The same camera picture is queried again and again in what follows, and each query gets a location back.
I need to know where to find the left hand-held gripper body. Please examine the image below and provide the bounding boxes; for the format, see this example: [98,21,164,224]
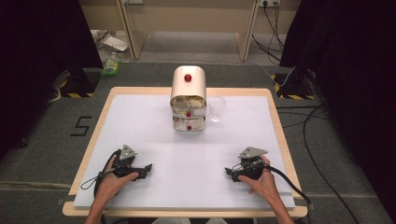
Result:
[111,144,148,180]

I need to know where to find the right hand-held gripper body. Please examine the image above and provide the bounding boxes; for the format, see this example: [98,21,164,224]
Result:
[236,146,269,182]

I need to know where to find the person's right hand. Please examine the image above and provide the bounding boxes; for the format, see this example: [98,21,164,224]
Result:
[237,154,282,204]

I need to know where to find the person's left hand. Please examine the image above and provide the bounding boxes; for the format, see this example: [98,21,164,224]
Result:
[93,155,140,203]

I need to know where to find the white table mat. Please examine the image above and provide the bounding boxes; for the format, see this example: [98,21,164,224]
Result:
[73,93,296,209]

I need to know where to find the white table board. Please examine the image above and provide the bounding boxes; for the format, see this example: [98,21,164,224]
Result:
[62,86,309,218]

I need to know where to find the white drawer with red knob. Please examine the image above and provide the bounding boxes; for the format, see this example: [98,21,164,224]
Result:
[169,95,207,118]
[173,119,206,133]
[172,112,206,123]

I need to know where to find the clear plastic cup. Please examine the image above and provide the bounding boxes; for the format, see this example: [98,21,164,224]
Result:
[207,95,228,123]

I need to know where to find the hazard striped stand base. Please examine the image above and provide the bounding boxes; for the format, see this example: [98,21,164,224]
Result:
[49,68,101,99]
[270,72,316,101]

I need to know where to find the white mini drawer cabinet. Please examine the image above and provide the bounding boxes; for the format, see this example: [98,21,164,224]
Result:
[169,64,207,133]

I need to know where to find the green packet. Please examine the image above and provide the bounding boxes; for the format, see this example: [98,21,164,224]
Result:
[100,58,121,77]

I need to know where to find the pile of white papers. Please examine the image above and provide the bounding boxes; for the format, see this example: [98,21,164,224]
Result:
[91,29,133,63]

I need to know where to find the beige wooden desk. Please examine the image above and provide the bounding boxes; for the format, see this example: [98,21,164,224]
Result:
[115,0,260,63]

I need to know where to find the black curtain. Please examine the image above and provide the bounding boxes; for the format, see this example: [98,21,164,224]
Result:
[279,0,396,216]
[0,0,105,161]

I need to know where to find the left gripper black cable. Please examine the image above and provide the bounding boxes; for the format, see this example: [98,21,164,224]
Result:
[80,148,121,200]

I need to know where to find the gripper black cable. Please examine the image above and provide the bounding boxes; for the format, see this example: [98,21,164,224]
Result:
[264,163,312,206]
[80,148,121,200]

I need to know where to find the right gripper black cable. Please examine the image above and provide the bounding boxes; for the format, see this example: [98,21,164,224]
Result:
[264,163,312,206]

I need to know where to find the black floor cable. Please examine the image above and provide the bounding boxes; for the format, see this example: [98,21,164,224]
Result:
[276,104,363,224]

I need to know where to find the black power cables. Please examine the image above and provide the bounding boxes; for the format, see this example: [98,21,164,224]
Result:
[251,2,287,63]

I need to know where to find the white wall socket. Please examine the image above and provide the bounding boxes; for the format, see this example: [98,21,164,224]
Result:
[258,0,282,8]

